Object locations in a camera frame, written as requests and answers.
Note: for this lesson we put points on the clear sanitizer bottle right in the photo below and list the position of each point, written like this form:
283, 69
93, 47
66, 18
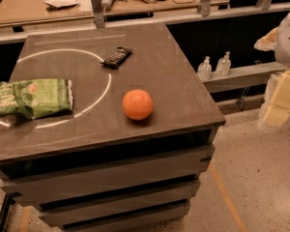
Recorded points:
224, 64

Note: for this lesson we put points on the grey metal rail frame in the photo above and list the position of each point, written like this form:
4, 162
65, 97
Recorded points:
241, 77

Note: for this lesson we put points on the orange ball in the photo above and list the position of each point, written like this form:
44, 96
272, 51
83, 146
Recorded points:
137, 104

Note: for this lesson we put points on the green chip bag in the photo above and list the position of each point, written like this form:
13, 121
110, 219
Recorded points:
35, 98

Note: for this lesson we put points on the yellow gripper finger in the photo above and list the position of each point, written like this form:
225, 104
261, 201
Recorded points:
275, 110
267, 42

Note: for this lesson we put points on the white papers on desk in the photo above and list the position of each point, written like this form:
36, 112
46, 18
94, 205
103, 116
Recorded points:
61, 3

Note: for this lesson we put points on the grey drawer cabinet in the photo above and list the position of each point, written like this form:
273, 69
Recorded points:
95, 169

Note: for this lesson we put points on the clear sanitizer bottle left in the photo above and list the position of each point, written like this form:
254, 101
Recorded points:
204, 69

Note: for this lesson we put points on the clear sanitizer bottle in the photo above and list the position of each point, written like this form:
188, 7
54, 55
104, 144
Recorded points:
224, 64
204, 69

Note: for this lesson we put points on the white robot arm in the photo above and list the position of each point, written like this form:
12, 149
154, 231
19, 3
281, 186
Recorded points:
282, 47

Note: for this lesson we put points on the black rxbar chocolate bar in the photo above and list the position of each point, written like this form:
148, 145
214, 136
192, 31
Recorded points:
116, 58

